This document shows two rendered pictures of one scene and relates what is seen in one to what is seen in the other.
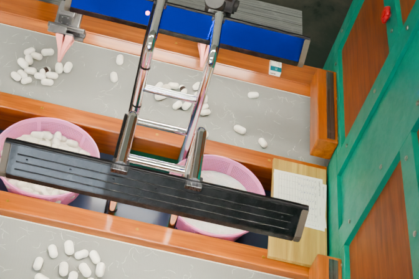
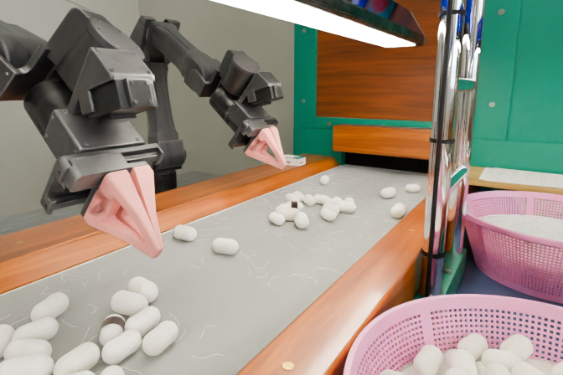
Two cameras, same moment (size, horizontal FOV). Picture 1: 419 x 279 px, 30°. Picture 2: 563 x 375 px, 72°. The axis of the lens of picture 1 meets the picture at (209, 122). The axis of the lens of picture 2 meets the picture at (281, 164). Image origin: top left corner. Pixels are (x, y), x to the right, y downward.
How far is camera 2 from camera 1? 195 cm
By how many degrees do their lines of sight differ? 54
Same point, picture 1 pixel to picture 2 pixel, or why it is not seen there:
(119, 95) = (274, 256)
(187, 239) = not seen: outside the picture
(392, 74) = not seen: outside the picture
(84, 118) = (354, 295)
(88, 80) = (202, 279)
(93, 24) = (68, 229)
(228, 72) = (277, 182)
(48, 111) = (308, 354)
